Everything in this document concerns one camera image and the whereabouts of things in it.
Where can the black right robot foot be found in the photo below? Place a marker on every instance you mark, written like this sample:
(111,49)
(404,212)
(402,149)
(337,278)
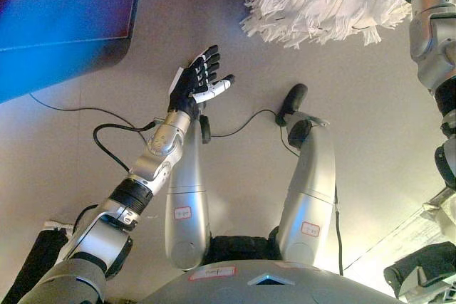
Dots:
(295,97)

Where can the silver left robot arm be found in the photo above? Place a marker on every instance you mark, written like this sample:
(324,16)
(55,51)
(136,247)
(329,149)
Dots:
(156,154)

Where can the silver left robot leg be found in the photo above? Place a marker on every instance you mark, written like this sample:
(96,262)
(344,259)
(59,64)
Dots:
(187,190)

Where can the black left robot foot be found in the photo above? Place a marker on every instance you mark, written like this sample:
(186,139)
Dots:
(205,129)

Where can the white fluffy duster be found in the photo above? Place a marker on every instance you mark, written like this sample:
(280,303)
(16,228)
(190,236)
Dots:
(320,1)

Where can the grey robot torso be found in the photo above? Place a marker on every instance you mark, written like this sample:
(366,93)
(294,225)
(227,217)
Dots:
(270,288)

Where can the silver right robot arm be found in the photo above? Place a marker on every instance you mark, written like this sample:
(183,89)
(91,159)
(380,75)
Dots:
(431,40)

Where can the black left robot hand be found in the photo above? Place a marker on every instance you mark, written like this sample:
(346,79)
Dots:
(189,87)

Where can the black robot foot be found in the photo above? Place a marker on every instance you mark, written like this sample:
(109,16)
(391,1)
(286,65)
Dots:
(295,97)
(205,129)

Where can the dark glossy table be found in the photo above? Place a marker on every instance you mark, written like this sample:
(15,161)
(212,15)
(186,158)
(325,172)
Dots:
(60,15)

